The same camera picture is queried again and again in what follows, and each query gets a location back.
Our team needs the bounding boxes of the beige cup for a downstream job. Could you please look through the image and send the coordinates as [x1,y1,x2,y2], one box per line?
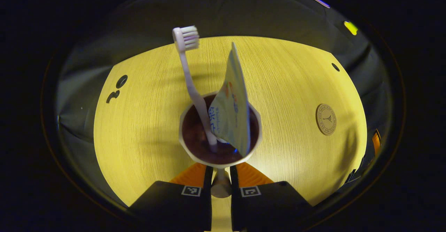
[178,92,262,198]

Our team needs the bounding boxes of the white toothpaste tube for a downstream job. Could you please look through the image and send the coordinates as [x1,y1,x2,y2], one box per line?
[208,42,252,157]

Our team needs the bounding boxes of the black backdrop cloth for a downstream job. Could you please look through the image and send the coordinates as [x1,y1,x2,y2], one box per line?
[56,0,392,204]

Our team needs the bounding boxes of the black desk edge bracket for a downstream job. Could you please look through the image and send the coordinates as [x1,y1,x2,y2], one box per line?
[345,169,363,184]

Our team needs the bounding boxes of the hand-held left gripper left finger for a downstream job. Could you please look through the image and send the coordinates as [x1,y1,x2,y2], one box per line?
[128,162,214,232]

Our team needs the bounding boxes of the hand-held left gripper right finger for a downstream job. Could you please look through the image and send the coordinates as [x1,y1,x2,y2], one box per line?
[229,162,313,232]

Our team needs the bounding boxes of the round cork coaster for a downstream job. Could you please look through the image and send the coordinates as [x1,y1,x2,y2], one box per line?
[316,103,337,136]

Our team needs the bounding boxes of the white toothbrush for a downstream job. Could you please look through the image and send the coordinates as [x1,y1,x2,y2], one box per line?
[172,25,219,153]

